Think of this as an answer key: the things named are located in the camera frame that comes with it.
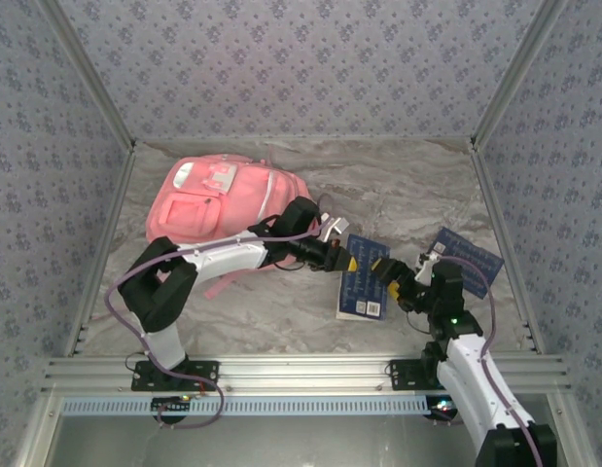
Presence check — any aluminium frame post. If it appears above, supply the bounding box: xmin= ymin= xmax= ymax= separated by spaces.
xmin=469 ymin=0 xmax=572 ymax=153
xmin=37 ymin=0 xmax=137 ymax=153

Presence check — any navy book with barcode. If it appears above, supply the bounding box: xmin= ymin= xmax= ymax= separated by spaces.
xmin=334 ymin=232 xmax=394 ymax=323

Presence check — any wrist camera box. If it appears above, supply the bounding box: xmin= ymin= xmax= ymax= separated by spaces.
xmin=413 ymin=250 xmax=441 ymax=273
xmin=321 ymin=215 xmax=351 ymax=242

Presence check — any pink backpack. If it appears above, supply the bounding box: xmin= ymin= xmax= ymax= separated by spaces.
xmin=144 ymin=151 xmax=334 ymax=301

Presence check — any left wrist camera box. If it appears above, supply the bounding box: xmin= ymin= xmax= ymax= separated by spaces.
xmin=321 ymin=215 xmax=351 ymax=242

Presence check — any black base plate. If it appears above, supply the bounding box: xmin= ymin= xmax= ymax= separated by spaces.
xmin=129 ymin=359 xmax=221 ymax=392
xmin=387 ymin=358 xmax=447 ymax=392

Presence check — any aluminium side rail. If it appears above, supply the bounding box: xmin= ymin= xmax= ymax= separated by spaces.
xmin=468 ymin=139 xmax=548 ymax=355
xmin=61 ymin=145 xmax=137 ymax=359

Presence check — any light blue cable duct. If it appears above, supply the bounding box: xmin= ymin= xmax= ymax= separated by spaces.
xmin=60 ymin=394 xmax=434 ymax=417

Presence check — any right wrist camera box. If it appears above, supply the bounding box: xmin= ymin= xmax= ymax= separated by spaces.
xmin=413 ymin=250 xmax=441 ymax=273

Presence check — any black controller board with LED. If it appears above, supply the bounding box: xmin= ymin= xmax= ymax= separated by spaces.
xmin=426 ymin=396 xmax=460 ymax=424
xmin=151 ymin=396 xmax=193 ymax=424

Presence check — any navy book with QR code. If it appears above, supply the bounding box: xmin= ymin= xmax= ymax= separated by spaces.
xmin=425 ymin=226 xmax=506 ymax=301

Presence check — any aluminium mounting rail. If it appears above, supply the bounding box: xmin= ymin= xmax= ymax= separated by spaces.
xmin=41 ymin=353 xmax=573 ymax=396

